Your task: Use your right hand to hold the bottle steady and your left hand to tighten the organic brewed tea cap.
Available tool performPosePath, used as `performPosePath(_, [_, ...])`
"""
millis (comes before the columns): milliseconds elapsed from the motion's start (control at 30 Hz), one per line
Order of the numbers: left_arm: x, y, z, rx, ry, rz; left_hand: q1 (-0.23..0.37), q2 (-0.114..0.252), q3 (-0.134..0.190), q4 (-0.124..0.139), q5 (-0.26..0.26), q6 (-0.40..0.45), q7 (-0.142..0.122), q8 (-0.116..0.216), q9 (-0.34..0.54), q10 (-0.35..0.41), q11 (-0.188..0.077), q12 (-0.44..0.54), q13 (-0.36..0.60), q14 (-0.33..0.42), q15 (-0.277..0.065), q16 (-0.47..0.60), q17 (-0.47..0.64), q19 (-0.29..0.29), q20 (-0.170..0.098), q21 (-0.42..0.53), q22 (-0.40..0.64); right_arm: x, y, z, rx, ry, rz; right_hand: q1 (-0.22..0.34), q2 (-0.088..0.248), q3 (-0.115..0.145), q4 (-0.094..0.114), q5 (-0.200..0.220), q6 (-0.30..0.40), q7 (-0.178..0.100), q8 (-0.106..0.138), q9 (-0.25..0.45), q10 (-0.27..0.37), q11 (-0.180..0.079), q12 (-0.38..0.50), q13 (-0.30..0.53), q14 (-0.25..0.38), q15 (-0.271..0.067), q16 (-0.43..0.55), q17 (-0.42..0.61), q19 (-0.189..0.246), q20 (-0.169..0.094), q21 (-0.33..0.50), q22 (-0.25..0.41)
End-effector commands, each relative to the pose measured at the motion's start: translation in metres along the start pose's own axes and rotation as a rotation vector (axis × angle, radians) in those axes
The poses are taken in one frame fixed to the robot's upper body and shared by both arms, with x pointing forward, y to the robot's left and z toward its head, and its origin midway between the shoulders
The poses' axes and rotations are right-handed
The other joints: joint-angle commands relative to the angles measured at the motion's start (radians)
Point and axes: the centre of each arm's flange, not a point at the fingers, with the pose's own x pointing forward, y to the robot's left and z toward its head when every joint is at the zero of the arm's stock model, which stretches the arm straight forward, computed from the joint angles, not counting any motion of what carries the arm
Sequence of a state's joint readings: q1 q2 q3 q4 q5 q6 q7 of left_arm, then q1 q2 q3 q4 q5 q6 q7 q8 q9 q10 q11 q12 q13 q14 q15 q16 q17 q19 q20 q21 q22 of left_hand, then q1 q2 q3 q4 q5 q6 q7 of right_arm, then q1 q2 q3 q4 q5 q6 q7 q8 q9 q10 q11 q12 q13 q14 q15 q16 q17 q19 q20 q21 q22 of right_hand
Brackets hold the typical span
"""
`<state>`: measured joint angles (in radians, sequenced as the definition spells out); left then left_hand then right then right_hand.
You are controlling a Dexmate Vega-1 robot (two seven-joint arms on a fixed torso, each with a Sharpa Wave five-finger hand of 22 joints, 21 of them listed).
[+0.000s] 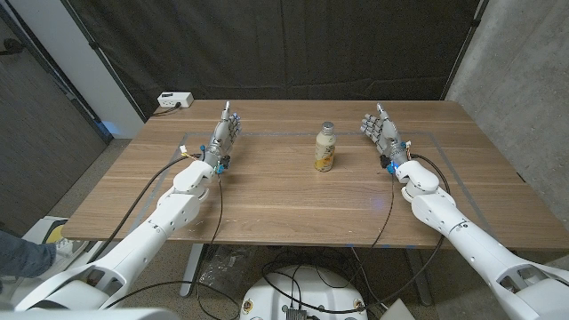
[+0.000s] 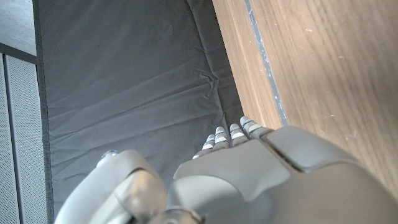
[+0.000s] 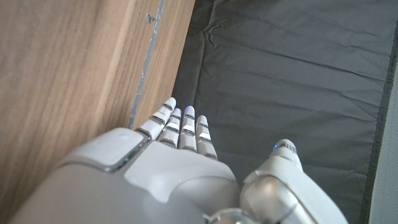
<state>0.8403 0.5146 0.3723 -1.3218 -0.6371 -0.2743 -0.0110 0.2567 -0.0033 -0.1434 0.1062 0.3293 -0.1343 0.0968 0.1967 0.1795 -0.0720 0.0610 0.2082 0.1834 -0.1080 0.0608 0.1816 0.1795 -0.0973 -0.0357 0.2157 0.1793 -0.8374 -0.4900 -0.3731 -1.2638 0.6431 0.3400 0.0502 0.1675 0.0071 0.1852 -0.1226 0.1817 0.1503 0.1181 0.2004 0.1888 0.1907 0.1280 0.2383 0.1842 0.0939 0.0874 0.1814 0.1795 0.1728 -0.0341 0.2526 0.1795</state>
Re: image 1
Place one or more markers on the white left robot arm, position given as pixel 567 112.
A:
pixel 146 240

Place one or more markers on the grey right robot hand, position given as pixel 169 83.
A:
pixel 387 135

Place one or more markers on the black backdrop curtain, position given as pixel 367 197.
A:
pixel 284 49

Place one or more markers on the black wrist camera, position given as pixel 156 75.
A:
pixel 385 161
pixel 225 163

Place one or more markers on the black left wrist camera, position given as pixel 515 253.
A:
pixel 225 163

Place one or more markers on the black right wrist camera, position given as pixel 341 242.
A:
pixel 385 161

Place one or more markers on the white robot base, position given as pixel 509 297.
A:
pixel 306 293

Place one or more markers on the white sneaker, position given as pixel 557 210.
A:
pixel 69 248

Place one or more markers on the black backdrop stand pole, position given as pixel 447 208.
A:
pixel 104 62
pixel 467 44

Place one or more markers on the silver bottle cap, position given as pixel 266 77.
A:
pixel 327 127

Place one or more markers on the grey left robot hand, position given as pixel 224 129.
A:
pixel 222 138

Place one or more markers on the clear plastic bag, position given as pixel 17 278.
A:
pixel 226 271

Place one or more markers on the blue jeans leg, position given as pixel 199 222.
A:
pixel 24 257

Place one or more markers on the grey table leg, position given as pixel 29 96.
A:
pixel 192 271
pixel 419 275

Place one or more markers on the white flat board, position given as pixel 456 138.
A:
pixel 398 311

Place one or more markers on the pineapple mango tea bottle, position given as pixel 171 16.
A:
pixel 325 153

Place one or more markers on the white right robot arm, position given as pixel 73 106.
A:
pixel 480 249

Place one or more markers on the white power strip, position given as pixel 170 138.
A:
pixel 175 99

